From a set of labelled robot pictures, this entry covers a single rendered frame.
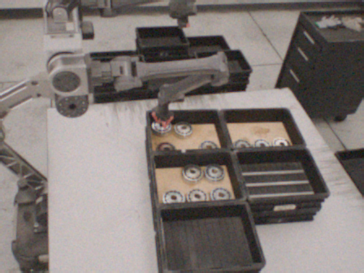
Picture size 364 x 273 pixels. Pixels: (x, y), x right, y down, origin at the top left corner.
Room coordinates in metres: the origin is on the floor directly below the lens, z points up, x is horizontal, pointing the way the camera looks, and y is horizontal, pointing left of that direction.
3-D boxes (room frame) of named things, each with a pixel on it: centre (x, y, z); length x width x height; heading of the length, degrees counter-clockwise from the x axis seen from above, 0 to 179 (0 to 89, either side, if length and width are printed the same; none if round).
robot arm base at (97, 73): (1.09, 0.32, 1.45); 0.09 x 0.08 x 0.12; 20
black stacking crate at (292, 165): (1.21, -0.48, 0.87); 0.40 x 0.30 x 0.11; 104
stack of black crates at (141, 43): (2.80, 0.27, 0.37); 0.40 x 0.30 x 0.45; 110
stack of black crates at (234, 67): (2.56, -0.24, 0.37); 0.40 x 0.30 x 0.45; 110
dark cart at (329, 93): (2.83, -1.15, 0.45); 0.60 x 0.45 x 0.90; 110
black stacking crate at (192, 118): (1.40, -0.02, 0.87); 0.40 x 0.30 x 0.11; 104
